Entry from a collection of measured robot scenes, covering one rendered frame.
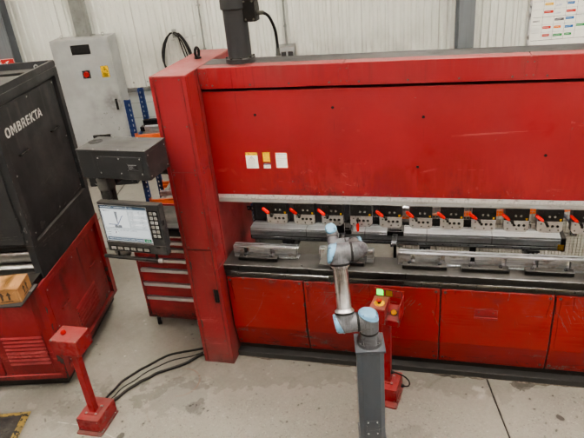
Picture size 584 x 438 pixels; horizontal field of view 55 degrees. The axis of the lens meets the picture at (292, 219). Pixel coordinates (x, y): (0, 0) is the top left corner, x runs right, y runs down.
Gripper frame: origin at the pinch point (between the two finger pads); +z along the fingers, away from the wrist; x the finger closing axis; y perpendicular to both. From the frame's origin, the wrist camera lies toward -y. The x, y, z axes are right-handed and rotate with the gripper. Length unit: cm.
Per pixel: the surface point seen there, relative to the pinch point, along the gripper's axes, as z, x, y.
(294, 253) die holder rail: 9.5, 33.6, -1.8
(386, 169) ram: -43, -35, 41
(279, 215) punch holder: -16.4, 41.1, 17.6
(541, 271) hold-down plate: 8, -135, -7
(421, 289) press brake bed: 15, -59, -22
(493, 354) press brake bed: 57, -109, -55
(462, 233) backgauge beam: 23, -86, 24
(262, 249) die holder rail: 8, 57, -1
